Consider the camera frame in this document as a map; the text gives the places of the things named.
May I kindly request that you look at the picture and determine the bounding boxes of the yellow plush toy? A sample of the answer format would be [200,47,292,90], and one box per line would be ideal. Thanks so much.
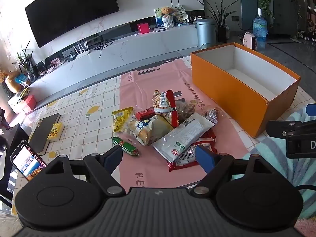
[5,70,27,93]

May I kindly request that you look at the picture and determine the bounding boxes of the black television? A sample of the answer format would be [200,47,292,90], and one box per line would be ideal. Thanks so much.
[25,0,120,48]

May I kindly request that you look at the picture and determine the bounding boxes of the silver trash bin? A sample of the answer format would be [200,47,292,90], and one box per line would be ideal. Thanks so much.
[196,18,217,51]

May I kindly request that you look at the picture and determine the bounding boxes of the clear packet of brown snacks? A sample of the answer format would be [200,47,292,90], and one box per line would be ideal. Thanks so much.
[174,100,198,126]

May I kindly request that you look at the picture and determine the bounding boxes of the yellow duck tissue pack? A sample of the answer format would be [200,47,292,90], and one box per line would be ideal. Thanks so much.
[47,123,65,142]

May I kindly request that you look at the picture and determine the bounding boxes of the large red snack packet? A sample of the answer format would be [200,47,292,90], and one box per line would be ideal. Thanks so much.
[168,131,218,172]

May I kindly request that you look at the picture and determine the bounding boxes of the yellow snack packet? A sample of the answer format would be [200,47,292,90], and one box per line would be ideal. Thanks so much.
[112,107,134,133]

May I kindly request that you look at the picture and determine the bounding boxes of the red and white nut packet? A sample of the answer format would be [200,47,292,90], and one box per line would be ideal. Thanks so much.
[152,89,179,129]

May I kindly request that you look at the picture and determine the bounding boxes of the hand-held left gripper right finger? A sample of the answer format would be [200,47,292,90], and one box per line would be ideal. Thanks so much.
[191,144,271,195]

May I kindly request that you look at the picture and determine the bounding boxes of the black cables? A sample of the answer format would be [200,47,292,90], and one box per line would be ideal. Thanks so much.
[95,39,115,57]

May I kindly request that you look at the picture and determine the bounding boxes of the small potted green plant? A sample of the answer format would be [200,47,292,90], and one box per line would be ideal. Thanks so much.
[12,41,35,79]

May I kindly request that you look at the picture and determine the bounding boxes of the round paper fan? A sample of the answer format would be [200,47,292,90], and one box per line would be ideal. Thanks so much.
[171,5,188,23]

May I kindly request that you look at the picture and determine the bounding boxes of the large blue water bottle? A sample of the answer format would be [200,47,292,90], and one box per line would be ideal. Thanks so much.
[252,8,268,50]

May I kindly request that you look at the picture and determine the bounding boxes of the bread packet with blue label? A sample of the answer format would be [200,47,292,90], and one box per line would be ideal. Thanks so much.
[128,115,174,147]

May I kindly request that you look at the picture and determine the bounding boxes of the pink heater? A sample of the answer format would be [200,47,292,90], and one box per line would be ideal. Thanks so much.
[243,32,258,48]

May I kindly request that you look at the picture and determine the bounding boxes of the white marble television console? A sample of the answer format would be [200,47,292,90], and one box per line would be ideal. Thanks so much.
[7,22,200,109]

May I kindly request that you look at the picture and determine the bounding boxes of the flat black box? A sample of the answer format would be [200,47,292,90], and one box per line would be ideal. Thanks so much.
[28,113,61,155]

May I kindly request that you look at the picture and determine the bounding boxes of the thin black cable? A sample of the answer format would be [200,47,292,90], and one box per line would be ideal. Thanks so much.
[294,184,316,193]

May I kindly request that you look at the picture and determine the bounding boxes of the blue grey cabinet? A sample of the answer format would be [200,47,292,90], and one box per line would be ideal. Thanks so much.
[239,0,299,36]

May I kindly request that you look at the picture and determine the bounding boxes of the smartphone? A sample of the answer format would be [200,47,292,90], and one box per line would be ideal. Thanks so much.
[10,140,47,181]

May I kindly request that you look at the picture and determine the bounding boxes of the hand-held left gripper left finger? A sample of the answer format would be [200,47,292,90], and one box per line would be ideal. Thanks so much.
[49,144,125,196]

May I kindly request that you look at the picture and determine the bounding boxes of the red storage box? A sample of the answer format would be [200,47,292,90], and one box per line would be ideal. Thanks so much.
[22,95,37,111]

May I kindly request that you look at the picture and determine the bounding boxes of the green wrapped sausage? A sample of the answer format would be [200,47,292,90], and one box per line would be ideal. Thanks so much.
[112,136,140,156]

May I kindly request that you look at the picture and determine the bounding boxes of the small red snack packet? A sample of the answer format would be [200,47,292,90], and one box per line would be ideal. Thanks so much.
[135,107,156,121]

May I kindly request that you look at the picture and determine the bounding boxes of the white router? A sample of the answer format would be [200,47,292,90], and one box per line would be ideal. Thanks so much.
[73,39,90,56]

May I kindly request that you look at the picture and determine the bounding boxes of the orange cardboard box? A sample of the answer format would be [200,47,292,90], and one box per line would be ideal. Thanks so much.
[190,42,302,139]

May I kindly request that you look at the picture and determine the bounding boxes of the black side table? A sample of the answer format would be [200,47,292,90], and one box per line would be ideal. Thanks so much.
[0,123,30,203]

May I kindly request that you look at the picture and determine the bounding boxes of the teal striped blanket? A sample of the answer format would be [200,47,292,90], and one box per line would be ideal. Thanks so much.
[242,109,316,220]

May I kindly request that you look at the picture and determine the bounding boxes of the long white snack packet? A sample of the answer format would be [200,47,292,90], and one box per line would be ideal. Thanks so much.
[152,112,215,163]

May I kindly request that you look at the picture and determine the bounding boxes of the potted long leaf plant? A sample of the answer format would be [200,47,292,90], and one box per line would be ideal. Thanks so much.
[197,0,239,43]

